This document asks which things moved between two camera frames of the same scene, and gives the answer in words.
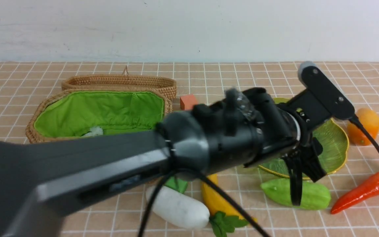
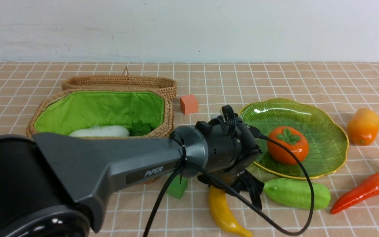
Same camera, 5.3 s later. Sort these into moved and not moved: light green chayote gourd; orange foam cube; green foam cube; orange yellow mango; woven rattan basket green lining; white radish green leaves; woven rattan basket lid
Moved: white radish green leaves
Not moved: orange foam cube; woven rattan basket lid; light green chayote gourd; orange yellow mango; green foam cube; woven rattan basket green lining
